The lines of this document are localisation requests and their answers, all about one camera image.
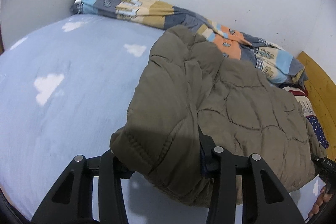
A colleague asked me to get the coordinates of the patchwork cartoon blanket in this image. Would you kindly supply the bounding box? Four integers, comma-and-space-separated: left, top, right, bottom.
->
70, 0, 309, 86

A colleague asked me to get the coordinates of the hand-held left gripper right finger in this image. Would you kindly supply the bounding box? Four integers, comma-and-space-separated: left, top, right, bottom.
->
198, 126, 305, 224

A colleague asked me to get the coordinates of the olive puffer jacket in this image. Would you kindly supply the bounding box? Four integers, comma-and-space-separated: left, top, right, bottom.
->
110, 25, 327, 207

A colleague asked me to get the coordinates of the printed red blue pillow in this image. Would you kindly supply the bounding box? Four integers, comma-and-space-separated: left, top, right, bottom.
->
280, 84, 330, 149

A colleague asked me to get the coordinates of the wooden headboard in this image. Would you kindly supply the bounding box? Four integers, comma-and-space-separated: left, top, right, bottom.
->
297, 51, 336, 161

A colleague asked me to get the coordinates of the person's right hand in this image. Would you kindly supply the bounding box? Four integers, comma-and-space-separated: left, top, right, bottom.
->
308, 185, 335, 219

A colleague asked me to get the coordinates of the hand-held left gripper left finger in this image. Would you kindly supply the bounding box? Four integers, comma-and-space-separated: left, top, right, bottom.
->
31, 151, 132, 224

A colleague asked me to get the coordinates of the light blue cloud blanket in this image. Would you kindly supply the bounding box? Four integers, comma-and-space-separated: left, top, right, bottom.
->
0, 14, 328, 224

